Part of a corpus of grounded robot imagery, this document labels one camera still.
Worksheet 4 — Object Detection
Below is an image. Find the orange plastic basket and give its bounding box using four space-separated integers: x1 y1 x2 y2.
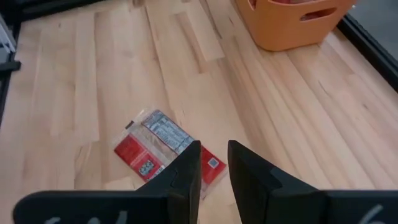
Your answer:
234 0 357 52

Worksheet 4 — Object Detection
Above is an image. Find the grey metal bracket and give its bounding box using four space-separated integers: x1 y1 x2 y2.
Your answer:
0 14 17 54

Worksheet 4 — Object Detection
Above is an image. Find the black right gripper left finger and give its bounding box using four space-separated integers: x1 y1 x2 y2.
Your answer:
12 139 202 224

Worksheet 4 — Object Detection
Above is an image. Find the red popcorn bag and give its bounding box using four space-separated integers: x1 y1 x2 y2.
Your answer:
111 108 228 200

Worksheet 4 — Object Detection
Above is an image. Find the black table end rail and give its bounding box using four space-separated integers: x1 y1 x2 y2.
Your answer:
0 0 105 26

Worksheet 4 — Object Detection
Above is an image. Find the black table edge rail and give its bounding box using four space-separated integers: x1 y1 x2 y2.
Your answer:
336 12 398 93

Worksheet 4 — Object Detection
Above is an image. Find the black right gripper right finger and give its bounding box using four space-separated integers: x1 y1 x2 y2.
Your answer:
227 139 398 224

